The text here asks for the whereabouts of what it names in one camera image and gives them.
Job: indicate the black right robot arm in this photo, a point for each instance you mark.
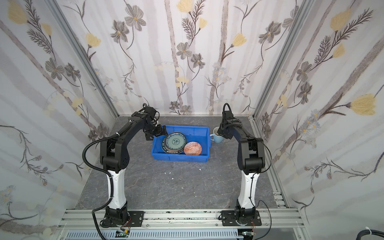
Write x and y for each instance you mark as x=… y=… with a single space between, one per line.
x=251 y=161

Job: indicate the light blue ceramic mug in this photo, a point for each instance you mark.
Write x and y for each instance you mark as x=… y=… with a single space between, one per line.
x=215 y=136

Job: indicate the red patterned small bowl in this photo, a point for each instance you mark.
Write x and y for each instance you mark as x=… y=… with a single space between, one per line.
x=193 y=148

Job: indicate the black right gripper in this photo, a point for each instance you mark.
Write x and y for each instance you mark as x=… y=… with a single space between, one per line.
x=224 y=132

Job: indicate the aluminium corner frame post left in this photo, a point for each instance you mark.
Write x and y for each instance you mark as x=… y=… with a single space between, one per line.
x=80 y=52

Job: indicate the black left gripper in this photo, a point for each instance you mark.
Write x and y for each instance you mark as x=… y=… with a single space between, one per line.
x=159 y=132

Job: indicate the aluminium corner frame post right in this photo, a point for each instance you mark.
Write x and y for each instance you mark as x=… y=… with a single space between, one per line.
x=298 y=22

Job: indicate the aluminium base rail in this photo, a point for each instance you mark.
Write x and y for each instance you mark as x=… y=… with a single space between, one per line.
x=269 y=224

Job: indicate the green blue floral plate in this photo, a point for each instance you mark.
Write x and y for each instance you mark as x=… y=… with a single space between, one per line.
x=175 y=142

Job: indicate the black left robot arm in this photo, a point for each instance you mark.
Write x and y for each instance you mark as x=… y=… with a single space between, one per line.
x=114 y=158

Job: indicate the aluminium corner frame post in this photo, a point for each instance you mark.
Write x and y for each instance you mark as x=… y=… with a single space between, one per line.
x=298 y=22
x=80 y=52

